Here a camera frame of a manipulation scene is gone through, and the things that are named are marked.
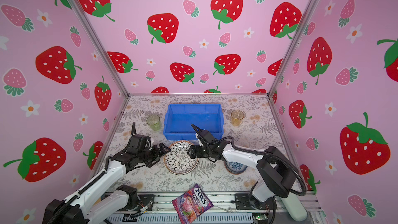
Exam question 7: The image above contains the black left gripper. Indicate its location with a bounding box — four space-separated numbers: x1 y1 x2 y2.
139 142 172 167

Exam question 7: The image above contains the brown flower pattern plate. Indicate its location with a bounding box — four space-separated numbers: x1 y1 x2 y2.
164 141 199 175

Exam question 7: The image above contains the blue floral bowl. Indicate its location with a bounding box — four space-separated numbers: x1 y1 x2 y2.
225 162 248 175

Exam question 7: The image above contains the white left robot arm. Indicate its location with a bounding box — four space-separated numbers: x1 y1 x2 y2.
42 135 171 224

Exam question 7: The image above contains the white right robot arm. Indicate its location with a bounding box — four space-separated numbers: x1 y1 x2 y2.
188 124 308 222

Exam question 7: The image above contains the blue plastic bin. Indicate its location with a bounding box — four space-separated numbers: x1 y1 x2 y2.
163 104 224 141

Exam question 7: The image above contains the green glass cup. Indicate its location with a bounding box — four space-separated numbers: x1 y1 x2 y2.
146 115 162 131

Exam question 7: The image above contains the amber glass cup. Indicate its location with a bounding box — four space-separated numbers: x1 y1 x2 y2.
231 110 245 127

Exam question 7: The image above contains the purple Fox's candy bag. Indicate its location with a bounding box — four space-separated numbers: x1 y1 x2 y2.
172 184 214 224

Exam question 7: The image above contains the aluminium corner post right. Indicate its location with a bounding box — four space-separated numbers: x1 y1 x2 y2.
268 0 320 99

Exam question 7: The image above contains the aluminium corner post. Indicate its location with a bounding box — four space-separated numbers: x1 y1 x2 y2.
68 0 130 98
268 0 320 99

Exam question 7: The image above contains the aluminium corner post left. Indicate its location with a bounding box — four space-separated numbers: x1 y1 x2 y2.
68 0 130 98

